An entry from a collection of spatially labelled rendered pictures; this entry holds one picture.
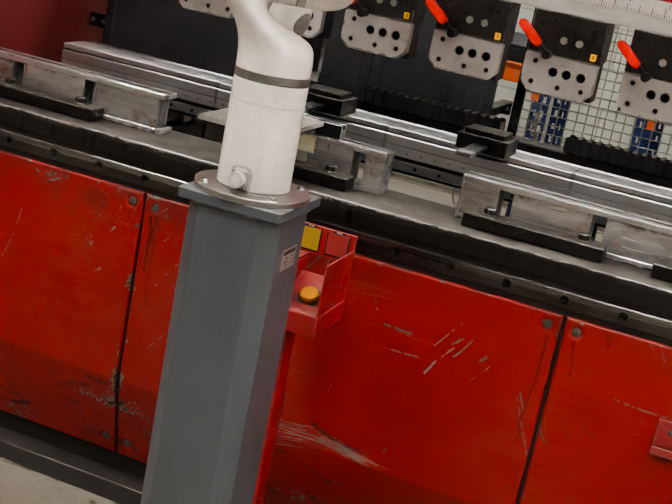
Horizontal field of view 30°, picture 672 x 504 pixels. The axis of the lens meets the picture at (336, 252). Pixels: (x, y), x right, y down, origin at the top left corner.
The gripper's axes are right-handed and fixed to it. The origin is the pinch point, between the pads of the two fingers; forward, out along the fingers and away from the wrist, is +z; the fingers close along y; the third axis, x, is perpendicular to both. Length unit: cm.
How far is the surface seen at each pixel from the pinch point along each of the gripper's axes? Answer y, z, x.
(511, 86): 42, 304, -302
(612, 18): -66, -19, -23
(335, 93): -3.3, 19.9, -19.5
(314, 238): -21.3, 7.6, 30.0
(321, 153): -10.4, 14.1, 3.4
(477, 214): -49, 13, 9
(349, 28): -11.9, -8.6, -13.4
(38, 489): 38, 74, 77
